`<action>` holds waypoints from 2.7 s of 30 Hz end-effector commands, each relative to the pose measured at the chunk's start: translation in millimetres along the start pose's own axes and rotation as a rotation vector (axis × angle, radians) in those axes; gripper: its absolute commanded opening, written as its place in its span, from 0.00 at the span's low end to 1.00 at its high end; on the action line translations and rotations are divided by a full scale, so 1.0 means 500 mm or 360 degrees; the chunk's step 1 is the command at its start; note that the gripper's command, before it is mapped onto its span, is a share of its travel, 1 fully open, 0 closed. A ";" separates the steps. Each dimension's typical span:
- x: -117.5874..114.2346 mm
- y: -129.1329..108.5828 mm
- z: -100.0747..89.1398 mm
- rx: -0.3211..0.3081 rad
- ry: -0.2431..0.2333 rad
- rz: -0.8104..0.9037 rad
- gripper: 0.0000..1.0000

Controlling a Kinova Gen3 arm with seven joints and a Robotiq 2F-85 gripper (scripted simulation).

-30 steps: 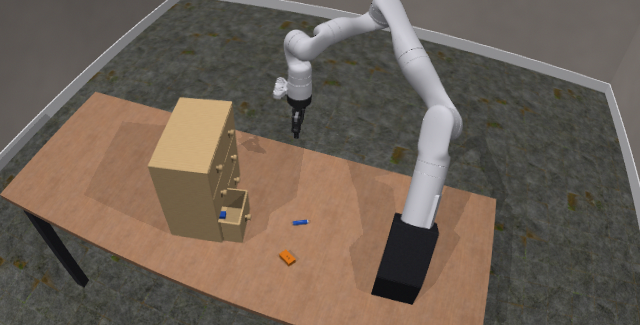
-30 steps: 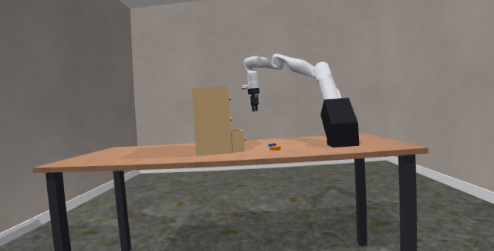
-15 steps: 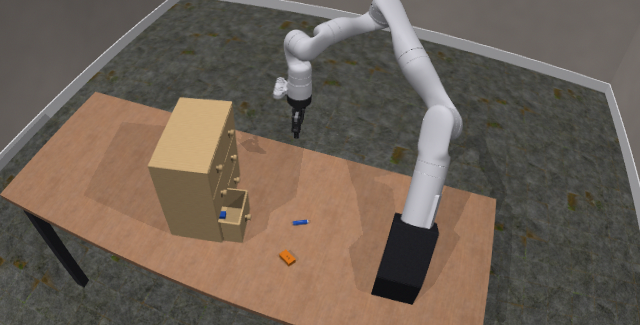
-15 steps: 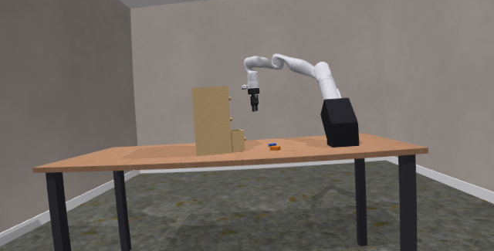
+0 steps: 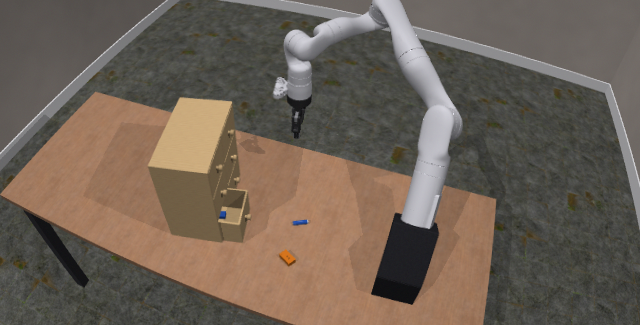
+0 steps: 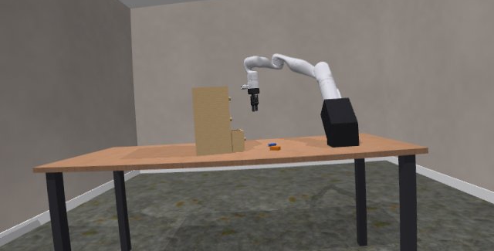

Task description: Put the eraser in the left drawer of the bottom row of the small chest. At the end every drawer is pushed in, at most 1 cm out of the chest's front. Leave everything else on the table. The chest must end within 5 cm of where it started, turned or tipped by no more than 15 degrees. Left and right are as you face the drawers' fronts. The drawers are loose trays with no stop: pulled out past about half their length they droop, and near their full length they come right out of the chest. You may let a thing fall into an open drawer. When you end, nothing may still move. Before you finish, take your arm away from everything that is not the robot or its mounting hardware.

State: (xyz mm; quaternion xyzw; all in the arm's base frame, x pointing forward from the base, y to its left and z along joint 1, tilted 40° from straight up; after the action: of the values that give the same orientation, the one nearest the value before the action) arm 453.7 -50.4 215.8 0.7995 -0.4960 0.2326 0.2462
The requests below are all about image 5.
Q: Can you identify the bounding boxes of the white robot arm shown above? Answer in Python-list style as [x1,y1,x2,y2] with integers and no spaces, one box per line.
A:
[273,0,463,229]

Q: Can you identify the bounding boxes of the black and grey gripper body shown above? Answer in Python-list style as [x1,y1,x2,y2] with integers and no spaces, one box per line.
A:
[287,94,312,117]

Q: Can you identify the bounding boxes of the orange nine-volt battery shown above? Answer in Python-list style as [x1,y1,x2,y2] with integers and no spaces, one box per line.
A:
[279,250,296,266]

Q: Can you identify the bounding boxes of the tan wooden chest of drawers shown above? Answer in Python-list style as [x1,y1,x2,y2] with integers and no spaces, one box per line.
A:
[148,98,233,243]

